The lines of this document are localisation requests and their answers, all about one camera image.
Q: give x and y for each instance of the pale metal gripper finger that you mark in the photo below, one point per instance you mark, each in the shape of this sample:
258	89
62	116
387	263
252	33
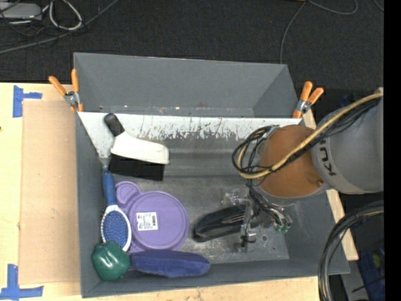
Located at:
246	242
232	197

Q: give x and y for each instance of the black oval brush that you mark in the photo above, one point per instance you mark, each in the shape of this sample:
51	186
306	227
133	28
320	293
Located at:
216	223

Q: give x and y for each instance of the purple plastic lid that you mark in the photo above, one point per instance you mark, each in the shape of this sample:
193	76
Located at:
169	210

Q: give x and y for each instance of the dark blue cloth pouch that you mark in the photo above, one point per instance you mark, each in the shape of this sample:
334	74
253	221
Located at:
170	263

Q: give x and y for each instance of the white dust brush black bristles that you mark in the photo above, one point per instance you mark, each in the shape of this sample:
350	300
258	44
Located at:
138	150

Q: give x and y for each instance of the grey metal bin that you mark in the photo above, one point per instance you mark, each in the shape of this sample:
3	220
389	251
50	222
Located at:
200	83

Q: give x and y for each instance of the blue and white hairbrush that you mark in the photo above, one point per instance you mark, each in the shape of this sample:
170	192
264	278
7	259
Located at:
115	226

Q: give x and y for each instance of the green toy pepper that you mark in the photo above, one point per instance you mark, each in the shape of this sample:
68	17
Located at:
109	262

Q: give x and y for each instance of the brown cardboard board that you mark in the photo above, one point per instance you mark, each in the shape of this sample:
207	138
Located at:
47	193

